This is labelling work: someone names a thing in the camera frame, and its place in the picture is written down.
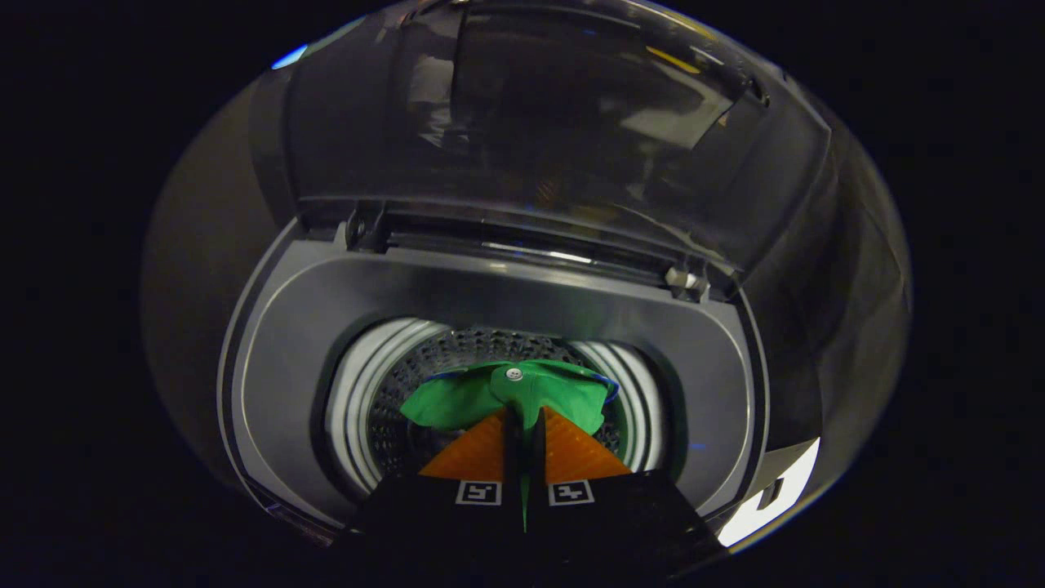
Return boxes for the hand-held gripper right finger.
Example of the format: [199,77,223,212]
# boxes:
[526,405,728,577]

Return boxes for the green polo shirt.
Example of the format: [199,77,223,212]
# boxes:
[399,359,621,533]

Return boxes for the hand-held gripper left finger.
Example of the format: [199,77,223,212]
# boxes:
[341,406,525,577]

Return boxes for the dark washing machine lid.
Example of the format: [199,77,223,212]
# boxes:
[247,0,835,283]

